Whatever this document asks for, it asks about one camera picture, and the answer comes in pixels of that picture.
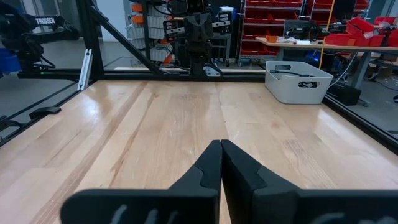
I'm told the red storage bin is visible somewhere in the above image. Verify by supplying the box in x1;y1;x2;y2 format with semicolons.
345;16;375;35
324;32;357;47

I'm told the wooden work table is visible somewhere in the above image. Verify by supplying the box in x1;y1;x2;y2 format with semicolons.
255;37;398;91

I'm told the silver arm base bracket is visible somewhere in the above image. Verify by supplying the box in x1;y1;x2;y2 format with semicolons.
203;65;223;77

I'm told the white plastic bin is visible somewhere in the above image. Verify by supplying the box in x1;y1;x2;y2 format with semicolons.
264;60;335;105

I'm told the blue container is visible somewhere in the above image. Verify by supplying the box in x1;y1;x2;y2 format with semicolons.
0;47;22;75

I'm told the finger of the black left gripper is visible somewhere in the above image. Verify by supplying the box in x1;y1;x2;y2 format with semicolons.
192;17;200;42
198;17;207;42

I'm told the black device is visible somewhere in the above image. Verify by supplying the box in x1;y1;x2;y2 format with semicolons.
284;19;331;40

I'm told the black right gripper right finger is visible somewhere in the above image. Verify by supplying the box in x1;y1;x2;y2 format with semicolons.
220;139;398;224

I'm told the yellow hanging cord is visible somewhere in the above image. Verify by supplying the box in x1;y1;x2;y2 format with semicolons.
318;0;336;70

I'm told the black USB-C cable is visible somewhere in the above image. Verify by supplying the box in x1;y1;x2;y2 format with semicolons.
269;68;316;78

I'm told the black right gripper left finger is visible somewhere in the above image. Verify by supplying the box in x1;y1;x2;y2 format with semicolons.
60;139;223;224

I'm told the white and orange parts rack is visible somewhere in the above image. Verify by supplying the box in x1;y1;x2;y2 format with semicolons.
125;0;175;65

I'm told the black label card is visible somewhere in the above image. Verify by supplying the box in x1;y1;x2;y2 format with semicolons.
211;11;233;35
162;19;186;35

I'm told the black box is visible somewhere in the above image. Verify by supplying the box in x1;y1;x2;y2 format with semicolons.
326;82;363;107

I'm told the black aluminium table frame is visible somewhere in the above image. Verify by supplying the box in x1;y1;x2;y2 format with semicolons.
0;0;398;154

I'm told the silver aluminium bracket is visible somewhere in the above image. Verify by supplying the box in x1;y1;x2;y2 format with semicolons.
76;48;94;91

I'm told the red bin shelving rack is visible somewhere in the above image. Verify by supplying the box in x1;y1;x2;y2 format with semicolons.
238;0;308;65

